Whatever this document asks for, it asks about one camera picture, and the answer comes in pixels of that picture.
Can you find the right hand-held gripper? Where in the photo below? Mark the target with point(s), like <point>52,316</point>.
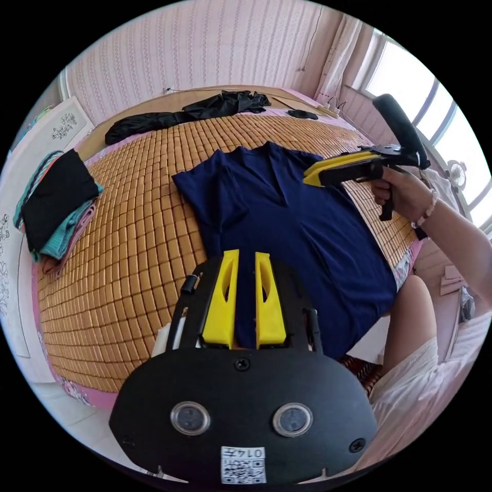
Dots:
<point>353,173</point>

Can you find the window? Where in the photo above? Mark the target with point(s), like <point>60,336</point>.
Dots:
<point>434,100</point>

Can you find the pile of folded clothes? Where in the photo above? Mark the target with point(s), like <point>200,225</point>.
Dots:
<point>57,200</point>

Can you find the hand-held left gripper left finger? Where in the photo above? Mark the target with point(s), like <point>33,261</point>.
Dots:
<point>221,307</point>

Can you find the pile of black clothes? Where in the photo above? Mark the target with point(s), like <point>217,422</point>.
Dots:
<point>215,105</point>

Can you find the pale curtain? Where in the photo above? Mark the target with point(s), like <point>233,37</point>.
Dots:
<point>342,57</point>

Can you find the person's right hand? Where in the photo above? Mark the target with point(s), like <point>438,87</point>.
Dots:
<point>409,192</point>

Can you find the person's body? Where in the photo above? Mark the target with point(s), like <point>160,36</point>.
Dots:
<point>415,388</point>

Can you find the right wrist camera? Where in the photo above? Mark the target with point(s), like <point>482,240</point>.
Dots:
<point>403,127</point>

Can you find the small black item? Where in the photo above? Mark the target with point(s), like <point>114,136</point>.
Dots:
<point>303,114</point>

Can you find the dark blue short sleeve shirt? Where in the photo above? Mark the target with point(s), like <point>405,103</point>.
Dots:
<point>315,246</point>

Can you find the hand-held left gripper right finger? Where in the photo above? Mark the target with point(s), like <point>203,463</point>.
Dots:
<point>270,311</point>

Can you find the white power strip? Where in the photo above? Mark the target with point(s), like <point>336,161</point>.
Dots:
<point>333,109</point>

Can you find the person's right forearm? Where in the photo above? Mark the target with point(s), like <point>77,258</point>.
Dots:
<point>457,236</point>

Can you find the small fan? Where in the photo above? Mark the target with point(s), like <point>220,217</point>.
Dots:
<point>456,173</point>

